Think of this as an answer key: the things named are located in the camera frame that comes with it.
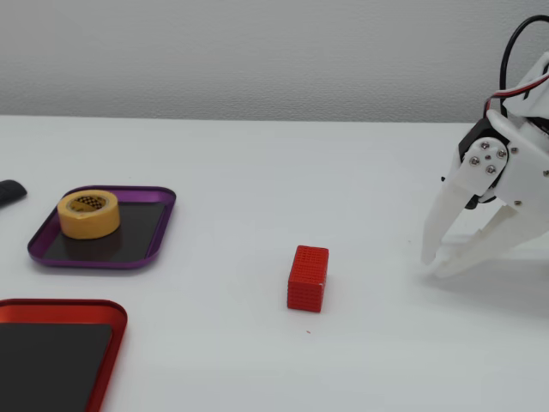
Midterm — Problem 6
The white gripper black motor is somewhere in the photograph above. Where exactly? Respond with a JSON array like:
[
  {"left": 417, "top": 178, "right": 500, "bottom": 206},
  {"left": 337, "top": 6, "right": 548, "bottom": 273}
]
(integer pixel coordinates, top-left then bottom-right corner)
[{"left": 420, "top": 109, "right": 549, "bottom": 278}]

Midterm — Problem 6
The yellow masking tape roll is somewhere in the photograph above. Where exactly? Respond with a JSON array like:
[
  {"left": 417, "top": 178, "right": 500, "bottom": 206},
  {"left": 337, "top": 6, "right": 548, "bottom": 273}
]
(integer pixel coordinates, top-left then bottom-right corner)
[{"left": 57, "top": 189, "right": 122, "bottom": 240}]

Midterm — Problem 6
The purple metal dish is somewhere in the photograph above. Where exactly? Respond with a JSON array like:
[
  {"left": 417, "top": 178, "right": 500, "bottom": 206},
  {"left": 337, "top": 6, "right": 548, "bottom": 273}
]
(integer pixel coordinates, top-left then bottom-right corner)
[{"left": 27, "top": 185, "right": 178, "bottom": 271}]

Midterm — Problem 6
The red metal dish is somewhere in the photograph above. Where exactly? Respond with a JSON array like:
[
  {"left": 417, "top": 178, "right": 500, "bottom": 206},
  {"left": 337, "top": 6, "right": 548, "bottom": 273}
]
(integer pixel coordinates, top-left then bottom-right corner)
[{"left": 0, "top": 299, "right": 129, "bottom": 412}]

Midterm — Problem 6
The red ribbed plastic block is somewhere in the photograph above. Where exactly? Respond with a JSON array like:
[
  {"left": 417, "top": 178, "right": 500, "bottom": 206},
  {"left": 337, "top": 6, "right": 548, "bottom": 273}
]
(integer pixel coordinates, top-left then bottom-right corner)
[{"left": 286, "top": 245, "right": 330, "bottom": 313}]

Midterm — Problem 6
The black rounded device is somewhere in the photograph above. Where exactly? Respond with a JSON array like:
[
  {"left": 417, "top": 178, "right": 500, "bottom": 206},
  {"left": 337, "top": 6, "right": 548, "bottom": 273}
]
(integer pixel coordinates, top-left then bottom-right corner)
[{"left": 0, "top": 179, "right": 28, "bottom": 209}]

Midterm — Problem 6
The red white black servo wire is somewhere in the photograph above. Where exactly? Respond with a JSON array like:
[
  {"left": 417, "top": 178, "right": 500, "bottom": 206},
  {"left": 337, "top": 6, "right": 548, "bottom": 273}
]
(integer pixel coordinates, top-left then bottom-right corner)
[{"left": 484, "top": 71, "right": 549, "bottom": 116}]

